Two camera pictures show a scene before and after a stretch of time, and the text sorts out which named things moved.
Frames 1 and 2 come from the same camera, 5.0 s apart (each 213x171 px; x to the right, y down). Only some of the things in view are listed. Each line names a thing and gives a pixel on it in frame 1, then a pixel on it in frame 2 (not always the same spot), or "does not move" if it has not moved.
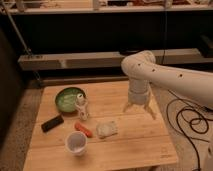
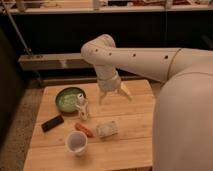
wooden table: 84,126 does not move
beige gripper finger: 127,106 to 101,95
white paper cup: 76,143 does not move
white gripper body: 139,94 to 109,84
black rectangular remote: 52,123 does not move
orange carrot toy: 83,129 does not move
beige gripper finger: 150,110 to 125,90
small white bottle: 82,103 does not move
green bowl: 66,99 does not move
